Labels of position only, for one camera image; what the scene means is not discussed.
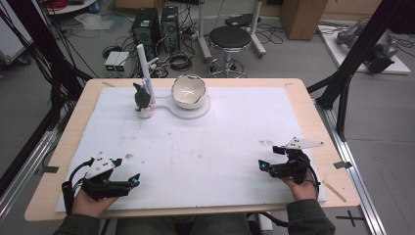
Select person's left hand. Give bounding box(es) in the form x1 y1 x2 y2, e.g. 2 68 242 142
71 189 119 218

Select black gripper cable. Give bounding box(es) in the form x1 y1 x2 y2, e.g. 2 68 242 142
61 157 96 216
304 163 323 199

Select grey black robot device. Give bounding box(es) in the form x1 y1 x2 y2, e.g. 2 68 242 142
335 22 400 74

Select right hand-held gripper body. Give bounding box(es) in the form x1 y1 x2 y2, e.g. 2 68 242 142
268 136 325 185

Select aluminium rail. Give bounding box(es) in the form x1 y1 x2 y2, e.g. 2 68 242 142
0 129 59 223
313 99 389 235

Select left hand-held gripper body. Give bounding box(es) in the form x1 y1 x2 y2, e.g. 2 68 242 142
81 151 131 201

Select dark green white plush toy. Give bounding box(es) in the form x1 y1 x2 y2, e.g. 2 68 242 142
132 81 155 119

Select brown cardboard box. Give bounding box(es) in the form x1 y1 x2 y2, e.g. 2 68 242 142
279 0 329 41

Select person's right hand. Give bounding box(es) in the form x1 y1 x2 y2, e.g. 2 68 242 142
282 177 320 202

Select grey power supply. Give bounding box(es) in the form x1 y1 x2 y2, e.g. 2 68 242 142
104 51 120 73
114 51 131 73

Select white eggshell-shaped bowl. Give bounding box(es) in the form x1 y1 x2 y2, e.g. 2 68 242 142
170 73 208 111

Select white metal stand legs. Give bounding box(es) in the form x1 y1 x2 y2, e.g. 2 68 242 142
196 0 268 63

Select white platform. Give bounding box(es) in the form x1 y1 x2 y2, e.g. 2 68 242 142
317 23 412 76

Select white foam board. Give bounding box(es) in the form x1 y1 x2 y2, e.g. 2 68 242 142
55 85 327 213

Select black round stool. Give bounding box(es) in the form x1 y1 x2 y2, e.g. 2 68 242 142
207 25 253 78

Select black metal frame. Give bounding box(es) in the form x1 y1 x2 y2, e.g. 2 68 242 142
0 0 94 197
306 0 415 142

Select black computer tower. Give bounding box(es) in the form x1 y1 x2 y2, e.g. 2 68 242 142
160 5 181 51
131 7 162 63

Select coil of black cables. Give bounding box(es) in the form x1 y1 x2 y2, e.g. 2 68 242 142
167 50 194 72

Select thin wooden stick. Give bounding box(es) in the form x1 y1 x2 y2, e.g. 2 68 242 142
321 179 347 204

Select white stand with pole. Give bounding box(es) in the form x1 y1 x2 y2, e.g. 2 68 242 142
136 43 212 121

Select light wooden table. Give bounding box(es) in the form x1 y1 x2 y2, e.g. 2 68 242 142
23 77 361 223

